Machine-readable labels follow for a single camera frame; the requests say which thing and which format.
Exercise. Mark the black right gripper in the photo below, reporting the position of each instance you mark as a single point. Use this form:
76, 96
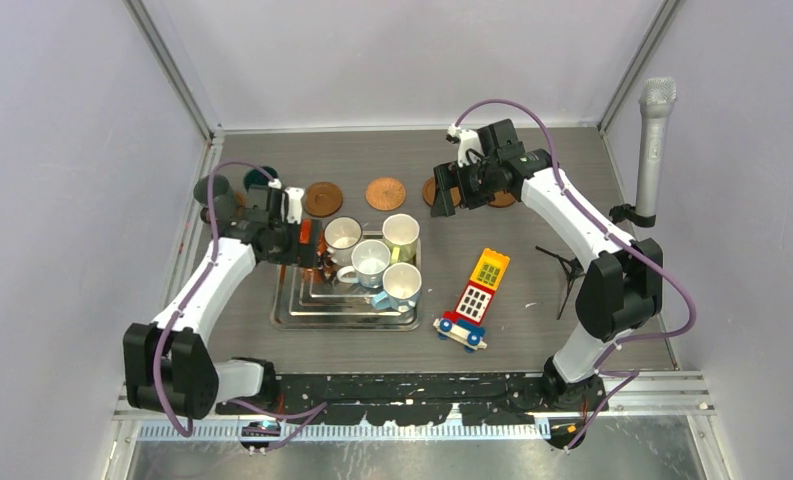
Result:
449, 175

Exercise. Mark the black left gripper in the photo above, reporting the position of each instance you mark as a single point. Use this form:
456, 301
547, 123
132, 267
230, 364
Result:
299, 254

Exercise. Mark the orange cup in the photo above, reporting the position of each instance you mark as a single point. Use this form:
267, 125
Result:
306, 234

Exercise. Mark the brown wooden coaster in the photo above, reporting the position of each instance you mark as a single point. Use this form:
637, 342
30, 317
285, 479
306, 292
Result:
429, 189
241, 201
322, 199
502, 200

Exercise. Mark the dark teal cup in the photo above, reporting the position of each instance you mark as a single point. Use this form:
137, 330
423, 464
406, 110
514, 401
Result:
259, 177

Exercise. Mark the silver metal tray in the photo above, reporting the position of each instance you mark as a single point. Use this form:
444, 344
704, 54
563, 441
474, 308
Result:
315, 300

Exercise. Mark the white metallic cup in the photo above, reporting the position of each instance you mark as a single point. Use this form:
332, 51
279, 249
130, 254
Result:
341, 236

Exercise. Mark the dark grey cup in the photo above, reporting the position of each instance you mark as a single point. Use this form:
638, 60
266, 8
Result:
218, 190

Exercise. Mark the grey white cup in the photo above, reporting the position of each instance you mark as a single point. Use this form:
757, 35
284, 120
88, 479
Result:
368, 262

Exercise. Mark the light patterned wooden coaster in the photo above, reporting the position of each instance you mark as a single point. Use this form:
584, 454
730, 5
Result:
385, 193

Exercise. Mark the light blue handled cup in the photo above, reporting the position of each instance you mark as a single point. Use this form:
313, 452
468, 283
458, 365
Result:
401, 288

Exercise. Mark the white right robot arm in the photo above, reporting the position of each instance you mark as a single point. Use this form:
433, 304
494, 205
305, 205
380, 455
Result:
621, 289

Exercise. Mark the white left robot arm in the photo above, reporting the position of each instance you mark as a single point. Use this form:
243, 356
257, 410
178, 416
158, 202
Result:
168, 367

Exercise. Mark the colourful toy brick truck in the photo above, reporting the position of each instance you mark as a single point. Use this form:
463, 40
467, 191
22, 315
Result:
464, 323

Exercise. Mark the silver grey microphone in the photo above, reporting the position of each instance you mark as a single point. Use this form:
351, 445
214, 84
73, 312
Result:
656, 103

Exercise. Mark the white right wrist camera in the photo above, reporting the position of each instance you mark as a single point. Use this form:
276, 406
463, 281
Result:
469, 146

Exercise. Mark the yellow green handled cup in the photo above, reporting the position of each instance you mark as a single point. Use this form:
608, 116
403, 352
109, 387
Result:
401, 234

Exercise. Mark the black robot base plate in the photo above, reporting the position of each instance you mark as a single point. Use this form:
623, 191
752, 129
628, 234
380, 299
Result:
427, 398

